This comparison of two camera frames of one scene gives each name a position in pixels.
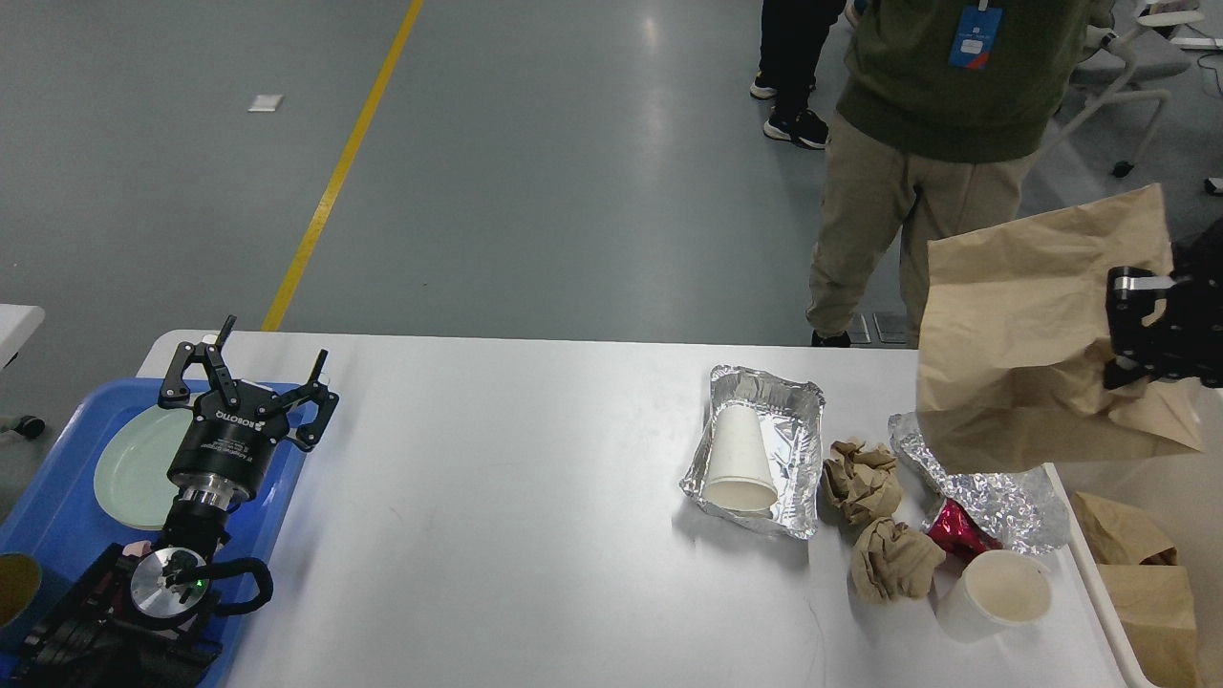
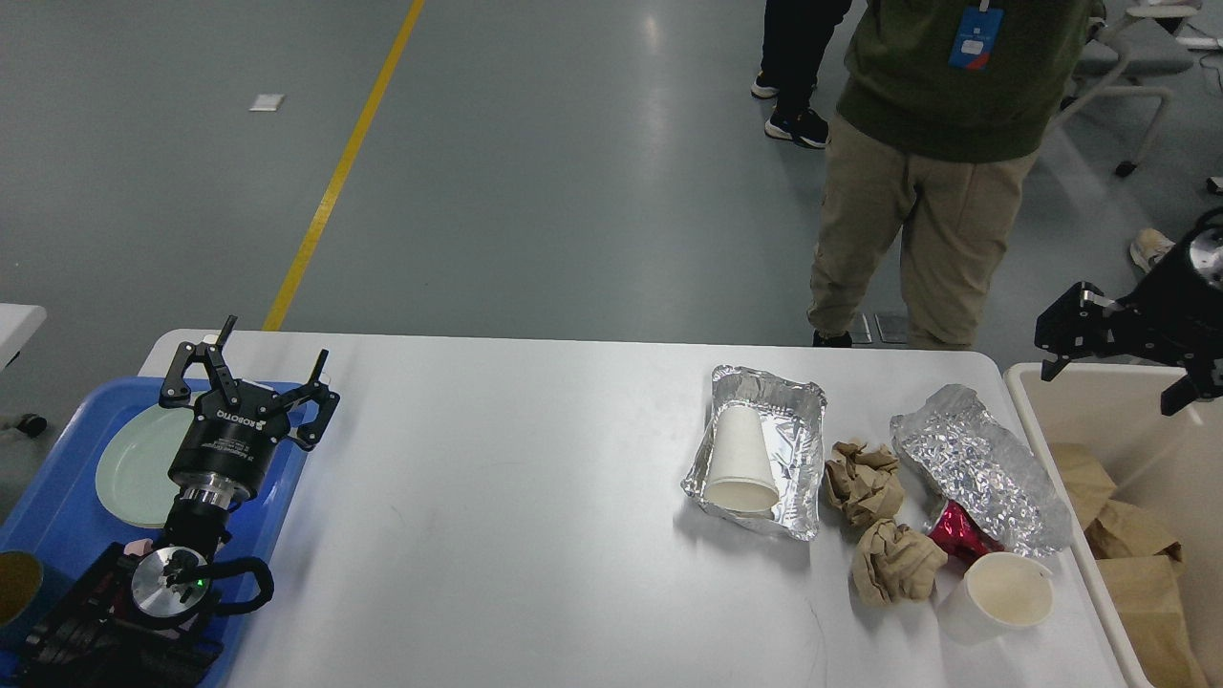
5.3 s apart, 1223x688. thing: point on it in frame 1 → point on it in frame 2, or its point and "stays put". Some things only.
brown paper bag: (1016, 338) → (1088, 483)
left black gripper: (225, 456) stays put
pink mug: (137, 548) stays put
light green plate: (131, 472) stays put
